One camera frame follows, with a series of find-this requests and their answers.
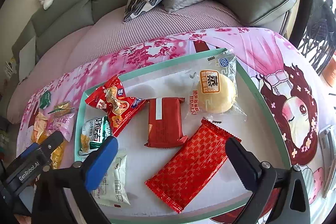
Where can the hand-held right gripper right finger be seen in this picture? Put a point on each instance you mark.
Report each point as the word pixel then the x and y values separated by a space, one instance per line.
pixel 240 161

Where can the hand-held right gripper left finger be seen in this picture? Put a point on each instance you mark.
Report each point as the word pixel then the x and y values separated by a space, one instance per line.
pixel 102 161

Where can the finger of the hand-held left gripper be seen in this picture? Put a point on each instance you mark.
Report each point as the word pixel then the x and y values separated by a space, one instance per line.
pixel 52 141
pixel 29 150

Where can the pink purple bread packet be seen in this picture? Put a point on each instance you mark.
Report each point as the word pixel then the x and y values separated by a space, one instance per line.
pixel 63 124

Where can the white snack packet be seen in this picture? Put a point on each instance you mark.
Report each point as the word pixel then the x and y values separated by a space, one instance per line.
pixel 115 182

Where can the green and white packet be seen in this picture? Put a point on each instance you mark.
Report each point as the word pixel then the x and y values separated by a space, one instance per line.
pixel 94 134

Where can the small green packet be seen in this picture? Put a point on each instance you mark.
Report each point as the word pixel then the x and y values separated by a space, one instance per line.
pixel 45 99

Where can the red patterned packet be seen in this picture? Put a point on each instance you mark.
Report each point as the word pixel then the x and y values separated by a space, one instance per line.
pixel 189 169

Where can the red twisted snack packet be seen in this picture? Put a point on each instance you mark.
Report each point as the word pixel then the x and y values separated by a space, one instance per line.
pixel 115 106

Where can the dark red bar packet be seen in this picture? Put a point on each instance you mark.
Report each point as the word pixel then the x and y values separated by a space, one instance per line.
pixel 165 127

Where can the clear steamed bun packet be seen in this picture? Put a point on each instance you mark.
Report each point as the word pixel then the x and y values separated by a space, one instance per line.
pixel 215 92

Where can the teal shallow cardboard box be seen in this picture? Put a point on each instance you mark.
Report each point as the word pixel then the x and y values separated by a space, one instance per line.
pixel 162 87

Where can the white cushion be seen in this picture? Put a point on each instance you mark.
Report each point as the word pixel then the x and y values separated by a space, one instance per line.
pixel 27 58

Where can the silver metal object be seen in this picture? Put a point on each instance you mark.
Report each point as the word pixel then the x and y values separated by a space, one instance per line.
pixel 330 166

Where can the pink printed blanket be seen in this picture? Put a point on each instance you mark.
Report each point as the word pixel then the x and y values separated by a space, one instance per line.
pixel 262 61

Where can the black metal chair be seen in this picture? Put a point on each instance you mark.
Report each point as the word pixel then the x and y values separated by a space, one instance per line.
pixel 320 29

